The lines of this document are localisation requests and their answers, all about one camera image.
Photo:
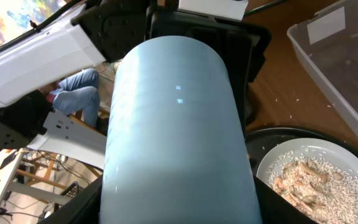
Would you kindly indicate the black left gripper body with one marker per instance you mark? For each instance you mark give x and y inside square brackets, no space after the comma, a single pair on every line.
[116,27]

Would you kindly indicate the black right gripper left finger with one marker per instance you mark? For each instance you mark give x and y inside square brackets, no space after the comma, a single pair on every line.
[83,209]

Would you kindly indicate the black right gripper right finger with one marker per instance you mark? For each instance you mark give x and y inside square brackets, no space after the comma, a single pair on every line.
[275,209]

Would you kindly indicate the rice and peanut shells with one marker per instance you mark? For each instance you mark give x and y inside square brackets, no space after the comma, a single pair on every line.
[317,188]

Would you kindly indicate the grey plate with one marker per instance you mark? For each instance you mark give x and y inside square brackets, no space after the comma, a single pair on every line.
[311,147]

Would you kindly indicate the light blue cup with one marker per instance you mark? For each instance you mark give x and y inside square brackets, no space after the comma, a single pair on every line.
[175,149]

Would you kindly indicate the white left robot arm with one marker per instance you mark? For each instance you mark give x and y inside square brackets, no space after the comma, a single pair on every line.
[48,52]

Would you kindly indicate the round black tray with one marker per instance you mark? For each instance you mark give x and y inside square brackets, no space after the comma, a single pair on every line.
[260,142]

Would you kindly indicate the seated person in jeans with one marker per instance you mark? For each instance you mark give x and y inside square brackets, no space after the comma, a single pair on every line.
[78,92]

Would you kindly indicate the clear plastic bin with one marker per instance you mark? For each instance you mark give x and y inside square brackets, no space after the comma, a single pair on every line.
[327,48]

